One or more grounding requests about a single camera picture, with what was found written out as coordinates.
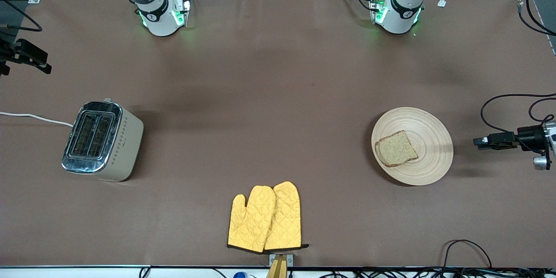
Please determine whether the brown toast slice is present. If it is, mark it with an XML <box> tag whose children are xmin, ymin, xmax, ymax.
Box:
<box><xmin>375</xmin><ymin>130</ymin><xmax>419</xmax><ymax>168</ymax></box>

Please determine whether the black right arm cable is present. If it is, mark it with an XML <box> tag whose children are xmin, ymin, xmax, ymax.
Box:
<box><xmin>0</xmin><ymin>0</ymin><xmax>43</xmax><ymax>32</ymax></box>

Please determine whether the black looped cable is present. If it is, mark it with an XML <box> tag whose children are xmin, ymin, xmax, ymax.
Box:
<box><xmin>442</xmin><ymin>239</ymin><xmax>493</xmax><ymax>270</ymax></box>

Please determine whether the brown table cover mat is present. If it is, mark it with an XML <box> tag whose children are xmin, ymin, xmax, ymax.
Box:
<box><xmin>0</xmin><ymin>0</ymin><xmax>556</xmax><ymax>268</ymax></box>

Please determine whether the yellow quilted oven mitt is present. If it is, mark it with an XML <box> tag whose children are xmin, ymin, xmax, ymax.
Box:
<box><xmin>227</xmin><ymin>185</ymin><xmax>277</xmax><ymax>254</ymax></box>
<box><xmin>264</xmin><ymin>181</ymin><xmax>309</xmax><ymax>252</ymax></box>

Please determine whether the white toaster power cord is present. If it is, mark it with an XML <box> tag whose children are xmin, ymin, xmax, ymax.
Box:
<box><xmin>0</xmin><ymin>112</ymin><xmax>73</xmax><ymax>127</ymax></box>

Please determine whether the chrome and cream toaster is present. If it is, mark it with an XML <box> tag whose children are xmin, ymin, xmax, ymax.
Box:
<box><xmin>61</xmin><ymin>98</ymin><xmax>144</xmax><ymax>182</ymax></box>

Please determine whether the tan wooden post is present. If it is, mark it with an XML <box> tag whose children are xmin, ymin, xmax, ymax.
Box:
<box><xmin>266</xmin><ymin>255</ymin><xmax>288</xmax><ymax>278</ymax></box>

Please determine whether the round wooden plate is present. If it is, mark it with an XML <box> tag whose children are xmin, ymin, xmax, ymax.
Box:
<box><xmin>371</xmin><ymin>107</ymin><xmax>454</xmax><ymax>186</ymax></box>

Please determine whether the grey metal mounting plate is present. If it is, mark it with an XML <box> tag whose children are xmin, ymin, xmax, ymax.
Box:
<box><xmin>268</xmin><ymin>254</ymin><xmax>294</xmax><ymax>267</ymax></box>

